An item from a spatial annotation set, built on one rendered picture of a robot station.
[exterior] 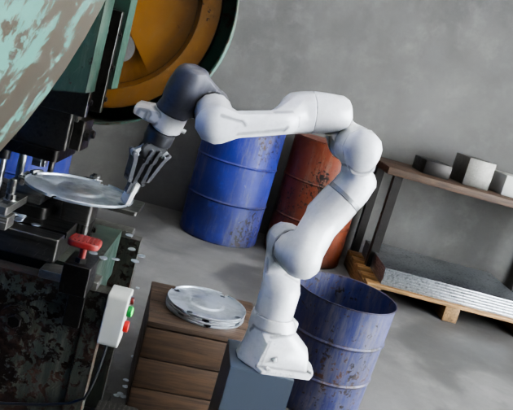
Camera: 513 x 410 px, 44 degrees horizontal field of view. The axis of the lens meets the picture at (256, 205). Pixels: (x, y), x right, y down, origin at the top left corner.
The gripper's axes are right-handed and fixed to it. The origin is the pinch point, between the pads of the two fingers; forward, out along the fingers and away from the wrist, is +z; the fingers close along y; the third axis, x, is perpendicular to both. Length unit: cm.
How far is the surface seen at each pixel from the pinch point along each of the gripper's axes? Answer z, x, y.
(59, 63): -66, -81, -89
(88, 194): 5.3, 5.4, -7.9
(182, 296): 48, 5, 51
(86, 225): 12.6, 1.1, -7.4
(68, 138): -6.3, 13.1, -15.1
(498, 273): 68, 13, 426
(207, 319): 42, -12, 47
